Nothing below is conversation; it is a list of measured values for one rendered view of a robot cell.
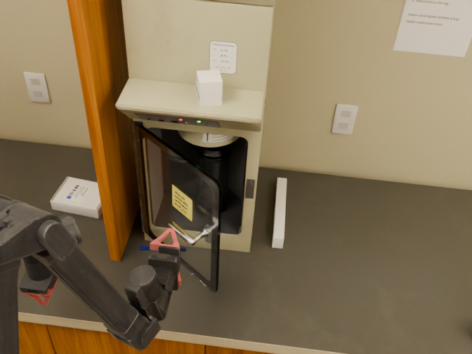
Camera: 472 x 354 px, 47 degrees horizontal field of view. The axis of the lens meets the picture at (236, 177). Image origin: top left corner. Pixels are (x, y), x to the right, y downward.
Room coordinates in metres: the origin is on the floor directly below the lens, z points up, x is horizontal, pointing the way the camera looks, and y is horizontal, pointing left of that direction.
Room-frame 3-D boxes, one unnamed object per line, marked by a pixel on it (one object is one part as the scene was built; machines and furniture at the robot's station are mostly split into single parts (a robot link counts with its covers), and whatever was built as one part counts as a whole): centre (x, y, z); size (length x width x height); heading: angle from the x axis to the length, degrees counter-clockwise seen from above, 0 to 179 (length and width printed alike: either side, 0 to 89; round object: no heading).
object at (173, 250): (0.81, 0.15, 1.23); 0.09 x 0.07 x 0.07; 176
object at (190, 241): (0.90, 0.11, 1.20); 0.10 x 0.05 x 0.03; 47
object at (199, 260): (0.97, 0.14, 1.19); 0.30 x 0.01 x 0.40; 47
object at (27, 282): (0.76, 0.43, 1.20); 0.10 x 0.07 x 0.07; 175
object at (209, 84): (1.01, 0.07, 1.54); 0.05 x 0.05 x 0.06; 13
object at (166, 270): (0.74, 0.15, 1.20); 0.07 x 0.07 x 0.10; 86
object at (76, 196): (1.23, 0.49, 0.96); 0.16 x 0.12 x 0.04; 79
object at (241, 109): (1.02, 0.11, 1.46); 0.32 x 0.12 x 0.10; 86
